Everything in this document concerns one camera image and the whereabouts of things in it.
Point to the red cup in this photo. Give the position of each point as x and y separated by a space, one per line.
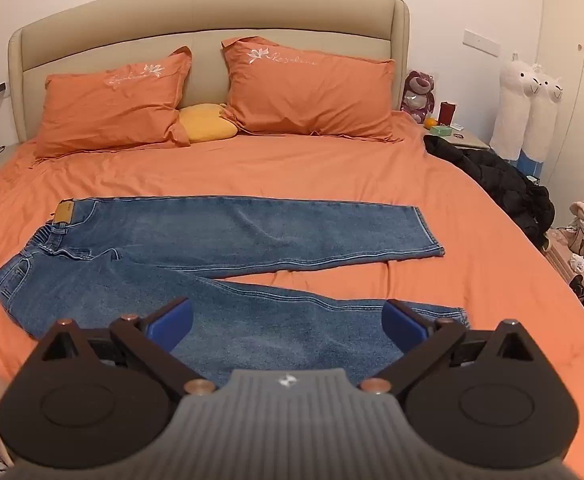
447 112

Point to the white wardrobe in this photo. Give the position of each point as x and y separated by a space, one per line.
577 85

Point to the orange fruit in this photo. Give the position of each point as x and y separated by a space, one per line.
430 123

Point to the orange embroidered pillow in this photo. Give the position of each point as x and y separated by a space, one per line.
307 90
107 105

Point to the blue box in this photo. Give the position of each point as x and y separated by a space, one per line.
527 165

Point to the green box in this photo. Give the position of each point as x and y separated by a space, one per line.
442 130

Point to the white wall switch panel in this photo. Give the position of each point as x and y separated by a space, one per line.
481 42

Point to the bed with orange sheet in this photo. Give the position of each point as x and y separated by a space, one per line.
272 170

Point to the white alpaca plush toy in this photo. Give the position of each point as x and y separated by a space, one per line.
512 105
544 115

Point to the blue denim pants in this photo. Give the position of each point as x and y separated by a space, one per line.
247 230

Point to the yellow cushion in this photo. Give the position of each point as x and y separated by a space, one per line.
207 122

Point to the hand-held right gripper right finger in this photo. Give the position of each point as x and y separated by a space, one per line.
401 325

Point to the black jacket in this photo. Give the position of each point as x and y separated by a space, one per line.
502 185

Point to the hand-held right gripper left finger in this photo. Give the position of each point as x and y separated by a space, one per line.
173 322

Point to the pink plush bear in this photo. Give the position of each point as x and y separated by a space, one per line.
417 92

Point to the pink suitcase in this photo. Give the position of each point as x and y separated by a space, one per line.
567 260

